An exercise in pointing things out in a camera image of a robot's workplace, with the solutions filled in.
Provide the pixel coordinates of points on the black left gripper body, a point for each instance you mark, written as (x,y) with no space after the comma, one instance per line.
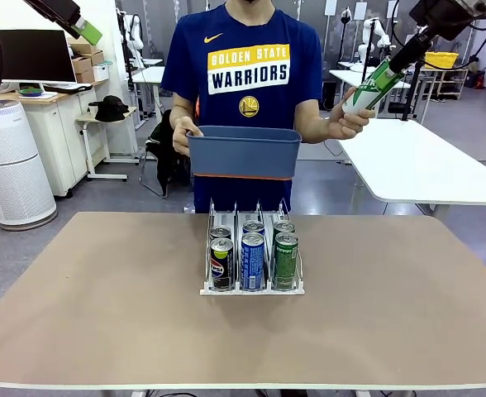
(57,10)

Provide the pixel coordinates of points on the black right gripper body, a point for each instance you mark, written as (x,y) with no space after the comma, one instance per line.
(441,16)

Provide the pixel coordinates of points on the green white beverage can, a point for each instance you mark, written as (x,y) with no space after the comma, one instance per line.
(367,95)

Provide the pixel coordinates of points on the blue plastic bin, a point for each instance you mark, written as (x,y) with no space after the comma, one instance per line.
(243,153)

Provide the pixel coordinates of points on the black Pepsi can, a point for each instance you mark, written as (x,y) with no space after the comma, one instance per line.
(221,264)
(220,231)

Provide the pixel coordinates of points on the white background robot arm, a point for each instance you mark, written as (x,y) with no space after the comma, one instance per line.
(132,37)
(369,41)

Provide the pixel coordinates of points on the person's left forearm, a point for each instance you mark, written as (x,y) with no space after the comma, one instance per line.
(315,132)

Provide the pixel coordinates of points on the person's right forearm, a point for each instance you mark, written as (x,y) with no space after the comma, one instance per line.
(183,109)

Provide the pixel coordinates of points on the blue beverage can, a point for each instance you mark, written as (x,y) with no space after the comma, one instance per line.
(252,264)
(253,226)

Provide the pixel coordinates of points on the clear white can dispenser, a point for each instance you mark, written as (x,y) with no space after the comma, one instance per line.
(251,291)

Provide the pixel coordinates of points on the person's left hand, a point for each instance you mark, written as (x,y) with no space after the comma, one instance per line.
(344,128)

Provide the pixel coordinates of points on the person's right hand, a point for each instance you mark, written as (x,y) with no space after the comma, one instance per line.
(181,136)

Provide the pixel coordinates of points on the brown cardboard box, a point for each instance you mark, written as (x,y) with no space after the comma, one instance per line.
(84,47)
(85,76)
(87,61)

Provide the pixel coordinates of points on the yellow plastic crate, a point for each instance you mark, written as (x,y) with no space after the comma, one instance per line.
(441,60)

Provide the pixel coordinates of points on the black tripod stand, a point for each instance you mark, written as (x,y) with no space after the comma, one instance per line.
(412,95)

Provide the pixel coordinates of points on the small white box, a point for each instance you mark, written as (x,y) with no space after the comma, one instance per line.
(101,73)

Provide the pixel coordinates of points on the thin black pole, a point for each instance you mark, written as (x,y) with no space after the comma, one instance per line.
(367,62)

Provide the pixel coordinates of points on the black computer monitor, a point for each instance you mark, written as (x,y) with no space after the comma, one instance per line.
(36,54)

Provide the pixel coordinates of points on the wooden shelf rack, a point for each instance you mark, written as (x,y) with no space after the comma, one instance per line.
(454,82)

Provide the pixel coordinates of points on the black keyboard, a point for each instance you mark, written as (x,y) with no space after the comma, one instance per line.
(67,87)

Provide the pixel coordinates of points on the white background table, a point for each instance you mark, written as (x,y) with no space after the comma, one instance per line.
(346,76)

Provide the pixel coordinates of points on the red fire extinguisher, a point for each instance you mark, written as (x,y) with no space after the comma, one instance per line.
(478,79)

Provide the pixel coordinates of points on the white background desk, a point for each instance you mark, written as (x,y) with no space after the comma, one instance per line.
(148,74)

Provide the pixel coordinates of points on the black hat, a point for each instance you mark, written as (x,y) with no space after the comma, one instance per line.
(110,109)

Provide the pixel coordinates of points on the green round dish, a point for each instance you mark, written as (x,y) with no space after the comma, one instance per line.
(31,91)

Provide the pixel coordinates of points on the large white table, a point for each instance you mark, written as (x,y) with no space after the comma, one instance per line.
(412,157)

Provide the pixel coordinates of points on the small white side table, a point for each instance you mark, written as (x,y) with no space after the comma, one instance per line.
(90,149)

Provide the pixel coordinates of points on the chair draped with dark jacket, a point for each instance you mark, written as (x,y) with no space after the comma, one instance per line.
(164,165)

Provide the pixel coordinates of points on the white cylindrical air purifier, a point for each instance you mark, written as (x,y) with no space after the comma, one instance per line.
(11,165)

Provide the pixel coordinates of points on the person in blue shirt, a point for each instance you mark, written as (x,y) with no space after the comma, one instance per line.
(247,62)

